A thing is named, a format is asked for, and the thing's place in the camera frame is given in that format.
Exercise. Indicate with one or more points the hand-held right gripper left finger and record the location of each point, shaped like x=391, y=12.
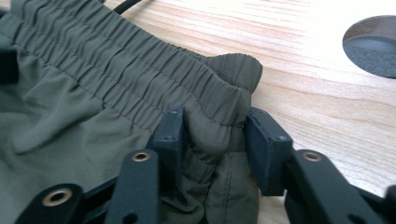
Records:
x=169, y=140

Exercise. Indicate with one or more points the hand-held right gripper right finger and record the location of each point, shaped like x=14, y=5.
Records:
x=267, y=149

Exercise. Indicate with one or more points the olive green shorts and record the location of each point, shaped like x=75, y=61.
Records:
x=93, y=109

